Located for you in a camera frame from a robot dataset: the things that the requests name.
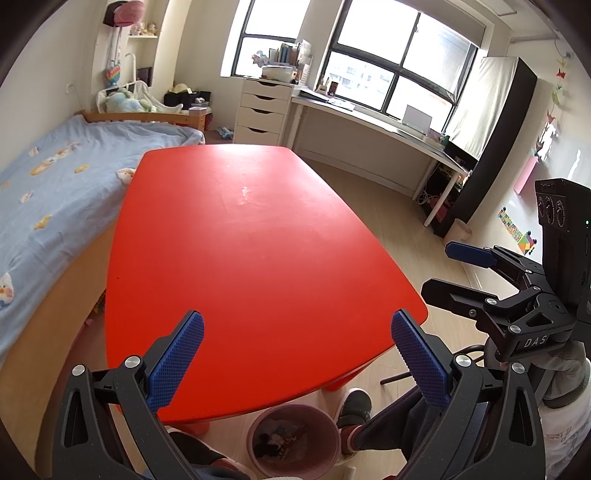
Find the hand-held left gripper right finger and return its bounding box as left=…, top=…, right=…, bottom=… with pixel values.
left=390, top=308, right=548, bottom=480

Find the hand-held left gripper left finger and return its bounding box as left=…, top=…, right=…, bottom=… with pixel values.
left=53, top=309, right=206, bottom=480

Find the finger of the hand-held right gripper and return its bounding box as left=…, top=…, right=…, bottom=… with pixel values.
left=444, top=241, right=550, bottom=289
left=420, top=277, right=541, bottom=334

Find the pink waste bin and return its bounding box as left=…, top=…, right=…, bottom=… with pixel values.
left=247, top=404, right=341, bottom=480

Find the beige floor bin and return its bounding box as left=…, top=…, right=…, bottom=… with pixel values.
left=445, top=219, right=472, bottom=241

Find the grey shoe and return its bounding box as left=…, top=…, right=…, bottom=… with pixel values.
left=335, top=388, right=372, bottom=457

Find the person's left leg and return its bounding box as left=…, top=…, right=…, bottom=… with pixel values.
left=139, top=429, right=254, bottom=480

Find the black tall cabinet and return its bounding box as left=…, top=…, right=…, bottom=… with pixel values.
left=434, top=58, right=539, bottom=238

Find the bed with blue sheet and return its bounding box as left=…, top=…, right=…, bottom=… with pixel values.
left=0, top=110, right=206, bottom=384

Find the red plastic table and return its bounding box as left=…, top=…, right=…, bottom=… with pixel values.
left=105, top=144, right=429, bottom=435

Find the white hanging cloth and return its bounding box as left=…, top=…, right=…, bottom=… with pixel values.
left=445, top=56, right=518, bottom=160

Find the white long desk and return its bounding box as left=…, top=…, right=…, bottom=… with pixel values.
left=283, top=90, right=469, bottom=227

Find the paper crane garland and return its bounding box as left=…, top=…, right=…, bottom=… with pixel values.
left=536, top=53, right=571, bottom=162

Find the blue printed blanket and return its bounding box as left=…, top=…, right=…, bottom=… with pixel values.
left=0, top=114, right=206, bottom=365

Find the white drawer unit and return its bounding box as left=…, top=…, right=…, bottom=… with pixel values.
left=233, top=78, right=294, bottom=146

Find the white basin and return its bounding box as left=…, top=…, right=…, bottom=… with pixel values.
left=261, top=66, right=298, bottom=84

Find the black storage box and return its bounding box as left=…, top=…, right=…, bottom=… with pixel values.
left=164, top=90, right=212, bottom=108

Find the pastel plush toy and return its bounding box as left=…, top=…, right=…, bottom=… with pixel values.
left=99, top=90, right=157, bottom=114

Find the row of books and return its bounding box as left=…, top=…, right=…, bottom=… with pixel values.
left=268, top=41, right=315, bottom=70

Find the pink round lamp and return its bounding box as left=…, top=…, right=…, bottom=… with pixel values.
left=113, top=0, right=146, bottom=26

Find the colourful puzzle wall poster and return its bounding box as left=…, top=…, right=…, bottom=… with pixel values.
left=498, top=208, right=539, bottom=254

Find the pink wall paper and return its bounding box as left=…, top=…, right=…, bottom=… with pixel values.
left=515, top=154, right=539, bottom=195

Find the large black frame window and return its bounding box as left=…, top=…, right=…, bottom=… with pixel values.
left=318, top=0, right=485, bottom=125

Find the small black frame window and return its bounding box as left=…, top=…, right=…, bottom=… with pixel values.
left=222, top=0, right=310, bottom=79

